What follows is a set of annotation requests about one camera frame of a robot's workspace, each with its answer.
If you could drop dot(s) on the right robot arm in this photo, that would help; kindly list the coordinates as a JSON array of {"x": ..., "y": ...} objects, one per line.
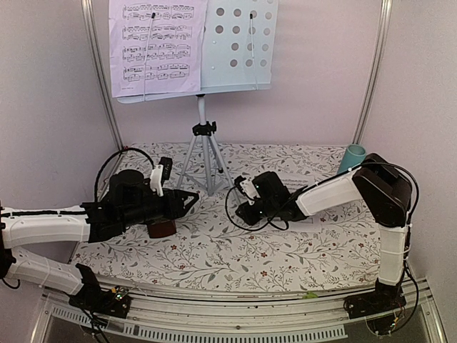
[{"x": 389, "y": 191}]

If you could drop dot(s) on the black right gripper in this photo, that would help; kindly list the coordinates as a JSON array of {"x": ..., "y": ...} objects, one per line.
[{"x": 247, "y": 216}]

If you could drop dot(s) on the left aluminium frame post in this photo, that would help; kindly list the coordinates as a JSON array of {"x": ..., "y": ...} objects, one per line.
[{"x": 90, "y": 26}]

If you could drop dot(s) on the purple sheet music page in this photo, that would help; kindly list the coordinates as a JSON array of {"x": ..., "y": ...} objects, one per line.
[{"x": 155, "y": 47}]

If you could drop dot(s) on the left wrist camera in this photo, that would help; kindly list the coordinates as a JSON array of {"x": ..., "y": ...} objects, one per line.
[{"x": 160, "y": 173}]

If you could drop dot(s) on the aluminium frame post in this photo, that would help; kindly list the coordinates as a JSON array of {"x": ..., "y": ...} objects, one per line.
[
  {"x": 90, "y": 26},
  {"x": 379, "y": 49}
]

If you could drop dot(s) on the brown wooden metronome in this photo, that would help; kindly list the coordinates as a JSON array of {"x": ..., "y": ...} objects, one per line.
[{"x": 161, "y": 230}]

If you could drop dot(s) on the aluminium base frame rail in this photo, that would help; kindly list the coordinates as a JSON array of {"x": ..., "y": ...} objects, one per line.
[{"x": 174, "y": 314}]

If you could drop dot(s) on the teal cup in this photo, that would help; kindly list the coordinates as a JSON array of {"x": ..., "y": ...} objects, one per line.
[{"x": 353, "y": 156}]

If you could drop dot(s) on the floral patterned table mat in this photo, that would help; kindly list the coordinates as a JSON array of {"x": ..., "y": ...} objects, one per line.
[{"x": 338, "y": 248}]

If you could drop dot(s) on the light blue music stand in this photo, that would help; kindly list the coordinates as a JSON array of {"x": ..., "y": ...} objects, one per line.
[{"x": 237, "y": 53}]

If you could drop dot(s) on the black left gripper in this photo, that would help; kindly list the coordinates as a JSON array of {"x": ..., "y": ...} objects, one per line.
[{"x": 176, "y": 210}]

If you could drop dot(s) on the right aluminium frame post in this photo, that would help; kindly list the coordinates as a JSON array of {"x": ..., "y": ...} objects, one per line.
[{"x": 379, "y": 49}]

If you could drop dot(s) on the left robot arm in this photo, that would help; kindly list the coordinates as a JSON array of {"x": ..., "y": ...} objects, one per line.
[{"x": 132, "y": 199}]

